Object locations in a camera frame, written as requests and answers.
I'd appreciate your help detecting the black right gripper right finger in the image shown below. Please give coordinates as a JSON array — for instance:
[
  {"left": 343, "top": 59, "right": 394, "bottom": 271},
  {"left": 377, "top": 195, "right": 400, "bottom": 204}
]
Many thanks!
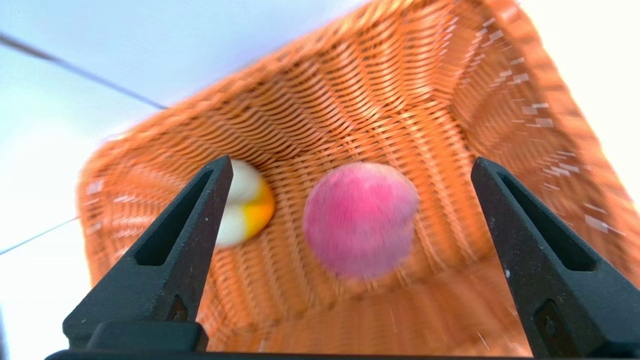
[{"left": 471, "top": 156, "right": 640, "bottom": 358}]

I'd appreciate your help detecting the yellow and white toy bun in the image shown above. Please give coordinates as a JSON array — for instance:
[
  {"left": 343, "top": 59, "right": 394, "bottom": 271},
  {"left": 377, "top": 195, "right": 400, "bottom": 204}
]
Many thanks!
[{"left": 215, "top": 159, "right": 277, "bottom": 248}]

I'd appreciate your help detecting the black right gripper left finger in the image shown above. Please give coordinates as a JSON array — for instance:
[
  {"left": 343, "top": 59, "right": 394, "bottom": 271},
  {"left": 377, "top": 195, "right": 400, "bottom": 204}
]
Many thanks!
[{"left": 62, "top": 155, "right": 235, "bottom": 351}]

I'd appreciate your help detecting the pink toy peach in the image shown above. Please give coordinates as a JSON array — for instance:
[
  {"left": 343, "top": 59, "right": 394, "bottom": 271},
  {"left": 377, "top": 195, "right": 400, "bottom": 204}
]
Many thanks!
[{"left": 302, "top": 161, "right": 420, "bottom": 280}]

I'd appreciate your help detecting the orange wicker basket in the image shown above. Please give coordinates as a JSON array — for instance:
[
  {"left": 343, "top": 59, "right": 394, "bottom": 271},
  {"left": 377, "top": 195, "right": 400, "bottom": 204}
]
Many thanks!
[{"left": 75, "top": 0, "right": 640, "bottom": 358}]

